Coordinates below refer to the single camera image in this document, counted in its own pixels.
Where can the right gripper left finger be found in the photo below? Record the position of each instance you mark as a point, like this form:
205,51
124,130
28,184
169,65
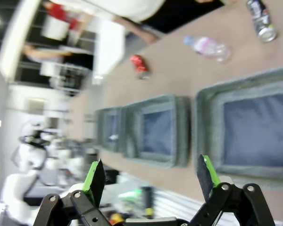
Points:
94,188

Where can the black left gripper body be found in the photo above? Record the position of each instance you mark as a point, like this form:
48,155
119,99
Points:
35,141

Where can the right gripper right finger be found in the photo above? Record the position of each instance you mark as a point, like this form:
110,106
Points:
207,179

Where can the white paper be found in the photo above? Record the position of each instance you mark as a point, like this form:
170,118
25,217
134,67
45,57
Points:
113,137

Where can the crushed red drink can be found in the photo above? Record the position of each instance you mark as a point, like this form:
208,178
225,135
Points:
139,64

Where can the clear bottle with blue cap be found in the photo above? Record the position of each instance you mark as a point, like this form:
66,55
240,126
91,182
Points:
207,48

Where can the crushed black drink can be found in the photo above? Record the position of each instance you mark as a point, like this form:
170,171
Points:
261,18

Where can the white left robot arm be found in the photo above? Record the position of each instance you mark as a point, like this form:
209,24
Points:
26,164

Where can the person's right hand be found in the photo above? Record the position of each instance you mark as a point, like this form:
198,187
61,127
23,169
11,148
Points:
151,35

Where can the grey fabric basket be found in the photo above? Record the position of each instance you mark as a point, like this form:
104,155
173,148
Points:
210,131
134,131
101,131

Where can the white table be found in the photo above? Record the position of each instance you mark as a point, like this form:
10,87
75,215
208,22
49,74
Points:
108,47

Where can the person in white sweater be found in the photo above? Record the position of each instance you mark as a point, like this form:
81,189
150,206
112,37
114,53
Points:
132,9

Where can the aluminium slatted frame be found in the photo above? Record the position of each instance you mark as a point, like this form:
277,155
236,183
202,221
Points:
174,207

